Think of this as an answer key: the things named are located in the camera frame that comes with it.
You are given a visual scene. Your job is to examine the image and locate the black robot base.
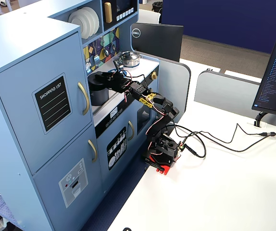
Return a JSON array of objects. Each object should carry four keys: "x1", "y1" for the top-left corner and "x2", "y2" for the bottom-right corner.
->
[{"x1": 146, "y1": 133, "x2": 181, "y2": 165}]

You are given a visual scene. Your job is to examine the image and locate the small gripper camera board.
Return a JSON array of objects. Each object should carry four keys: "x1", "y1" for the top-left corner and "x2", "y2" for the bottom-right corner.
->
[{"x1": 113, "y1": 59, "x2": 125, "y2": 71}]

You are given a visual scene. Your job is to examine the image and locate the metal skimmer spoon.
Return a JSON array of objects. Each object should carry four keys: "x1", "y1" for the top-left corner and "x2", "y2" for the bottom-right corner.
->
[{"x1": 86, "y1": 49, "x2": 92, "y2": 73}]

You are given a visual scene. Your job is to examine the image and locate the gray round lid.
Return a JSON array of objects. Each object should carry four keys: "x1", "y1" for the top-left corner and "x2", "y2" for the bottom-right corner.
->
[{"x1": 88, "y1": 71, "x2": 111, "y2": 92}]

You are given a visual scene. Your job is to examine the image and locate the gold cupboard handle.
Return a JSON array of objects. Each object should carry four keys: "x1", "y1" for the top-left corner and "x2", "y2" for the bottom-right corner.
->
[{"x1": 127, "y1": 120, "x2": 136, "y2": 141}]

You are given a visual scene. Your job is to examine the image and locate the red table clamp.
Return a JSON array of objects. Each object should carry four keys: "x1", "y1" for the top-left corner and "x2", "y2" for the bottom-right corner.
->
[{"x1": 142, "y1": 154, "x2": 182, "y2": 176}]

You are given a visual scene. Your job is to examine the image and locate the blue toy kitchen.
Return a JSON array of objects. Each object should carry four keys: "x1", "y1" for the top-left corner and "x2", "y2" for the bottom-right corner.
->
[{"x1": 0, "y1": 0, "x2": 162, "y2": 231}]

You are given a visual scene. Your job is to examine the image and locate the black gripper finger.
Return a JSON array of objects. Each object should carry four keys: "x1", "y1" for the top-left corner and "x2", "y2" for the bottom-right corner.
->
[
  {"x1": 94, "y1": 71, "x2": 115, "y2": 82},
  {"x1": 101, "y1": 80, "x2": 116, "y2": 90}
]

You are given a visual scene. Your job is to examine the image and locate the blue cupboard door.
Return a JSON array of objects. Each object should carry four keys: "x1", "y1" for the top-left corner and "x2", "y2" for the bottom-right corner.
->
[{"x1": 96, "y1": 105, "x2": 139, "y2": 193}]

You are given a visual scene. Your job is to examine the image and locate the black cable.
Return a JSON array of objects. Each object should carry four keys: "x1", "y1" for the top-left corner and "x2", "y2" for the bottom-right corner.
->
[
  {"x1": 173, "y1": 121, "x2": 276, "y2": 154},
  {"x1": 180, "y1": 131, "x2": 207, "y2": 159}
]

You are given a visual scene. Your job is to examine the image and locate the tall blue fridge door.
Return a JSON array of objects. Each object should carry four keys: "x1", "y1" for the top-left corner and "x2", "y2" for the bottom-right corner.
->
[{"x1": 0, "y1": 31, "x2": 93, "y2": 175}]

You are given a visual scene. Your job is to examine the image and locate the metal ladle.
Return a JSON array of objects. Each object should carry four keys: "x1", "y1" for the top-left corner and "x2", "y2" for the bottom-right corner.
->
[{"x1": 103, "y1": 36, "x2": 110, "y2": 58}]

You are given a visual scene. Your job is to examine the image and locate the shiny steel pot with lid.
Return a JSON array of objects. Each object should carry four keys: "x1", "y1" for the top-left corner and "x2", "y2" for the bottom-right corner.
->
[{"x1": 117, "y1": 50, "x2": 141, "y2": 68}]

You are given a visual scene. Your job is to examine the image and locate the white chair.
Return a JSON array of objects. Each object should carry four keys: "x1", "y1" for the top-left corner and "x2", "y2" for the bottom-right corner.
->
[{"x1": 138, "y1": 9, "x2": 162, "y2": 25}]

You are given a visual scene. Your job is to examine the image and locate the toy microwave with gold handle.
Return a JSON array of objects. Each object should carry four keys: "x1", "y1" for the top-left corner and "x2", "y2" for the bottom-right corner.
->
[{"x1": 101, "y1": 0, "x2": 138, "y2": 31}]

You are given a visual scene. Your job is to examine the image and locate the gray desk divider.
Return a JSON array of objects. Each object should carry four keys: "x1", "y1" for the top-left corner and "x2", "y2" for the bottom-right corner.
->
[
  {"x1": 194, "y1": 70, "x2": 276, "y2": 132},
  {"x1": 157, "y1": 56, "x2": 192, "y2": 121}
]

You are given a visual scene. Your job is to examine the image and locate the metal slotted spatula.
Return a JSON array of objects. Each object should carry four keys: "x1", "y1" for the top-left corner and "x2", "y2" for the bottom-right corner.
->
[{"x1": 93, "y1": 44, "x2": 100, "y2": 66}]

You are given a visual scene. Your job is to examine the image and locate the gold freezer handle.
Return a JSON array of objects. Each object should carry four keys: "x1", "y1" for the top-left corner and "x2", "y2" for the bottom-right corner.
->
[{"x1": 88, "y1": 139, "x2": 98, "y2": 163}]

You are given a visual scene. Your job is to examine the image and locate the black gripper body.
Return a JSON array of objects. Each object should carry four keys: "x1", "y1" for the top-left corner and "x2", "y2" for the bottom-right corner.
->
[{"x1": 108, "y1": 71, "x2": 132, "y2": 94}]

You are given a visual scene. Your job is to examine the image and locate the white toy plate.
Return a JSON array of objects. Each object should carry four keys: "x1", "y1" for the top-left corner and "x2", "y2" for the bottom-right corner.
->
[
  {"x1": 82, "y1": 6, "x2": 100, "y2": 35},
  {"x1": 68, "y1": 9, "x2": 91, "y2": 40},
  {"x1": 79, "y1": 7, "x2": 97, "y2": 37}
]

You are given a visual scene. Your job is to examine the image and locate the blue freezer door with dispenser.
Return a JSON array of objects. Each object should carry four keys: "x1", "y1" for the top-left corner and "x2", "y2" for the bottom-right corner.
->
[{"x1": 32, "y1": 124, "x2": 104, "y2": 231}]

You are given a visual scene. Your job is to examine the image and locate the black shopping list board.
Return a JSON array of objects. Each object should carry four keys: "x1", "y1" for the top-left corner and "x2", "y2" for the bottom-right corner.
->
[{"x1": 31, "y1": 73, "x2": 73, "y2": 135}]

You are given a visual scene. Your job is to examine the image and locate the black Dell monitor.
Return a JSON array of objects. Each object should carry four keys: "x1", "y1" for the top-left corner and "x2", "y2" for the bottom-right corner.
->
[{"x1": 130, "y1": 23, "x2": 185, "y2": 63}]

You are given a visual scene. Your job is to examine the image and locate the gold fridge handle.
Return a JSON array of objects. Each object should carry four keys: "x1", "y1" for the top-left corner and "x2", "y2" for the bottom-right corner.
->
[{"x1": 77, "y1": 81, "x2": 90, "y2": 116}]

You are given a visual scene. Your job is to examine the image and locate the gray toy pot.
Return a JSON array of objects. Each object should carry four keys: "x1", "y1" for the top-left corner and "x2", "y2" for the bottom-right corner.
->
[{"x1": 89, "y1": 87, "x2": 110, "y2": 107}]

